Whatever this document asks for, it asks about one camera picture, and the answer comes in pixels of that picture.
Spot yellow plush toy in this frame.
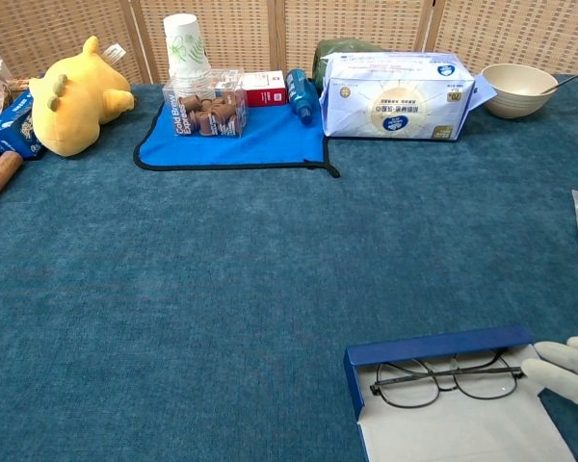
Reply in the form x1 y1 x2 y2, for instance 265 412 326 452
28 35 136 159

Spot beige bowl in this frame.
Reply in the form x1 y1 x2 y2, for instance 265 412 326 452
480 63 560 120

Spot green bag behind tissues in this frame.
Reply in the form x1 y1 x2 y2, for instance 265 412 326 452
312 38 387 92

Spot long blue biscuit box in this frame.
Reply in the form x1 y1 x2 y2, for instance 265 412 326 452
0 89 47 163

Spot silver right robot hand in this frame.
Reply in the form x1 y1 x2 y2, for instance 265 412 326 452
520 332 578 418

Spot woven folding screen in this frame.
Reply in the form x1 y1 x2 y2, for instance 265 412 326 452
0 0 578 86

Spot white paper cup stack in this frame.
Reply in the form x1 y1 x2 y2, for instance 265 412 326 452
162 13 213 97

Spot blue plastic bottle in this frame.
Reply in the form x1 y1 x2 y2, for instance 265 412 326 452
285 67 320 128

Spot metal spoon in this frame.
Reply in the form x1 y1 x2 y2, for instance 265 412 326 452
538 65 578 95

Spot white wet wipes pack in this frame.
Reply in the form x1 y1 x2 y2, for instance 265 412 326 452
318 51 477 142

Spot red and white small box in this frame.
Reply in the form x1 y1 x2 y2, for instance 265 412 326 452
240 69 289 108

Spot blue cloth with black trim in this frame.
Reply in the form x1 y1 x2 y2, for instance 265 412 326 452
132 98 341 179

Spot blue cardboard glasses box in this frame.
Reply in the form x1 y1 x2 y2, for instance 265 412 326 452
342 324 578 462

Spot clear coffee capsule box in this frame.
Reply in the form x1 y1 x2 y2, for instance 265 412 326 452
162 69 249 139

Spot black thin-framed eyeglasses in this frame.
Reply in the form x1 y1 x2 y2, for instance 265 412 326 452
369 350 527 410

